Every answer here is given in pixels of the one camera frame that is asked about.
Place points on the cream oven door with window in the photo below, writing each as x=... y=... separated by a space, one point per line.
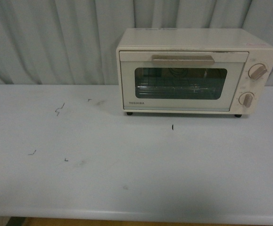
x=221 y=70

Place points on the metal oven rack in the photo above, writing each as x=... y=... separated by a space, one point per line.
x=188 y=92

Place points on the cream Toshiba toaster oven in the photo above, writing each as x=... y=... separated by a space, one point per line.
x=204 y=40

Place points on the beige lower oven knob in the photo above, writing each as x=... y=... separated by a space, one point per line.
x=246 y=99

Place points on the beige oven knob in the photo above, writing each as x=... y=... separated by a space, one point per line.
x=257 y=71
x=246 y=99

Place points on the beige upper oven knob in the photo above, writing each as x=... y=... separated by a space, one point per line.
x=257 y=71

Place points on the grey pleated curtain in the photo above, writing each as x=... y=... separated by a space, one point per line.
x=74 y=41

